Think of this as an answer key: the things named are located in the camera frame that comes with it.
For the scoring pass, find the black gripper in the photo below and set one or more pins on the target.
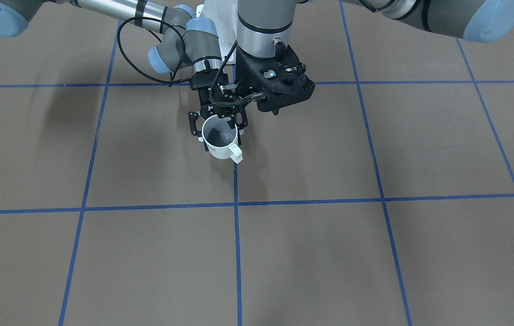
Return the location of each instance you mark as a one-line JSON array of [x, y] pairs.
[[204, 96], [242, 76]]

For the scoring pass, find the white mug with handle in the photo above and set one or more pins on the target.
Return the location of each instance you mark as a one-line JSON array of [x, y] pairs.
[[221, 139]]

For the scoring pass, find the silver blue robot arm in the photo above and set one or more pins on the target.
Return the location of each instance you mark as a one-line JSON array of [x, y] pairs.
[[185, 40], [264, 23]]

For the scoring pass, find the brown paper table cover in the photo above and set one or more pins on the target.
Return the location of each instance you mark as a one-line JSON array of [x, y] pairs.
[[387, 199]]

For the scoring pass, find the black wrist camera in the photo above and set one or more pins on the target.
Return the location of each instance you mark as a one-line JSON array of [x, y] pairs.
[[288, 80]]

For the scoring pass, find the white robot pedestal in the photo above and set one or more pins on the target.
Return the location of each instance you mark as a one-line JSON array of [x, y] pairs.
[[224, 14]]

